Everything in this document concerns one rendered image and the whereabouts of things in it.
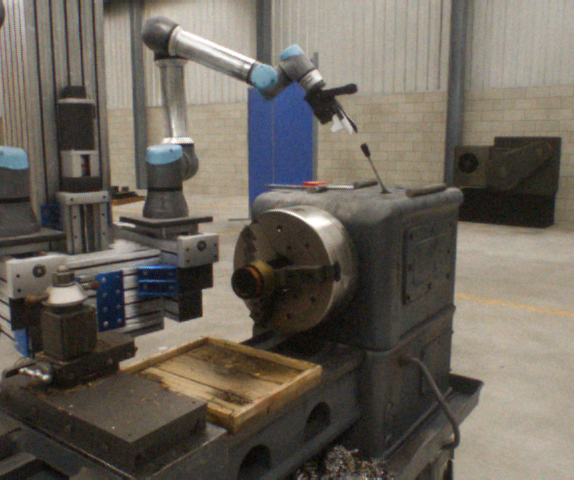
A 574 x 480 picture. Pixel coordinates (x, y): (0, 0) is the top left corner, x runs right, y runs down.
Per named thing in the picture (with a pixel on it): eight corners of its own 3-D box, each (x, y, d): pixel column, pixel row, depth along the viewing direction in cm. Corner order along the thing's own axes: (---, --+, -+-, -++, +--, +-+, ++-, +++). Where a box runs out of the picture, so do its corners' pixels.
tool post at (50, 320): (78, 342, 109) (75, 293, 107) (102, 351, 105) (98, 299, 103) (43, 354, 103) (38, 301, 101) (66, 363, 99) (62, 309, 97)
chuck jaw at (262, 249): (275, 264, 146) (253, 226, 149) (287, 255, 144) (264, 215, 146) (247, 272, 138) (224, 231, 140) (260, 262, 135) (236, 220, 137)
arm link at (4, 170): (3, 199, 143) (-1, 145, 141) (-32, 197, 149) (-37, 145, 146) (40, 195, 154) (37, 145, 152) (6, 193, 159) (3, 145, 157)
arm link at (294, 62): (278, 60, 190) (298, 44, 188) (298, 86, 190) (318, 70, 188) (274, 57, 182) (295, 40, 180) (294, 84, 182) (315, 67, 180)
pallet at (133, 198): (116, 199, 1390) (116, 183, 1384) (145, 200, 1366) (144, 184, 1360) (86, 204, 1277) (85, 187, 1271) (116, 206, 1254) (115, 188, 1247)
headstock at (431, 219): (342, 282, 220) (343, 181, 214) (462, 301, 193) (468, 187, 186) (242, 320, 173) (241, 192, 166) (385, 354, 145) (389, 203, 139)
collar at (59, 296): (71, 292, 107) (70, 277, 107) (96, 299, 103) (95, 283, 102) (32, 301, 101) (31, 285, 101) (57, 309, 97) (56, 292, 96)
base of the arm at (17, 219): (-29, 232, 153) (-32, 196, 151) (28, 226, 163) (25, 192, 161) (-11, 239, 142) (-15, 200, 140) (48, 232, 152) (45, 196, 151)
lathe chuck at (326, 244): (248, 304, 161) (259, 196, 154) (343, 340, 144) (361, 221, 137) (227, 311, 154) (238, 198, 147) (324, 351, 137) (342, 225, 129)
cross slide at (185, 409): (64, 368, 120) (62, 348, 120) (209, 427, 96) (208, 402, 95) (-14, 395, 107) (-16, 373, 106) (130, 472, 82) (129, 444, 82)
